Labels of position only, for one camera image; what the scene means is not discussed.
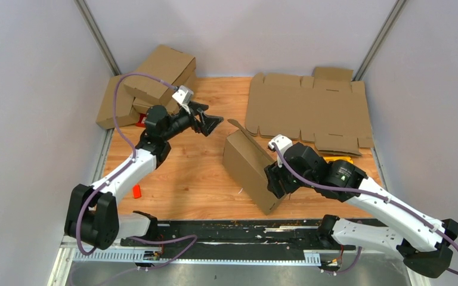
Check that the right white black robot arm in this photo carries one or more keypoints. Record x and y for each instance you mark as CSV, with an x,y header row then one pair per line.
x,y
426,245

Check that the flat-lying folded cardboard box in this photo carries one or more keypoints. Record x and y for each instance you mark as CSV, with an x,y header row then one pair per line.
x,y
125,113

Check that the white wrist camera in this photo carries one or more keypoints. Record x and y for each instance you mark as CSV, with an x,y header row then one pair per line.
x,y
280,143
183,96

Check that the right aluminium corner post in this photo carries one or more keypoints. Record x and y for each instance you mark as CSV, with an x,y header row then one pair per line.
x,y
382,34

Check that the yellow plastic triangle piece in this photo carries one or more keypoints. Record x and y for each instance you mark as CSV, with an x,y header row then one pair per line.
x,y
335,158

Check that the red plastic tray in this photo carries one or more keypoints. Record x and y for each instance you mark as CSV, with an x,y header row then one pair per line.
x,y
141,121

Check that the aluminium corner post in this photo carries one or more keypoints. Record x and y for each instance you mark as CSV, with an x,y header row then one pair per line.
x,y
93,27
382,34

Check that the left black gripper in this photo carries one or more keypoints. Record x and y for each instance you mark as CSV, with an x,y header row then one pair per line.
x,y
210,122

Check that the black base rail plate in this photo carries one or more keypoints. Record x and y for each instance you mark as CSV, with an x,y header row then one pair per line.
x,y
218,240

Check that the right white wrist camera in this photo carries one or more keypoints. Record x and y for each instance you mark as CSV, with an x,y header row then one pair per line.
x,y
280,143

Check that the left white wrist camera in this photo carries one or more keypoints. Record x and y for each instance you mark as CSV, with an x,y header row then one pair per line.
x,y
183,96

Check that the left aluminium corner post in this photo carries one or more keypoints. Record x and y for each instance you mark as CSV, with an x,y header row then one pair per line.
x,y
93,27

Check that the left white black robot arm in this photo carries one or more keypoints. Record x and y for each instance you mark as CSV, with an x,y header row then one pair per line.
x,y
92,215

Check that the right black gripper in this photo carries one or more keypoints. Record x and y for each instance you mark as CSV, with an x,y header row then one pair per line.
x,y
274,173

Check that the flat cardboard sheet stack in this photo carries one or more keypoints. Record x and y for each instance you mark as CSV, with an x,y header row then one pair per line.
x,y
327,108

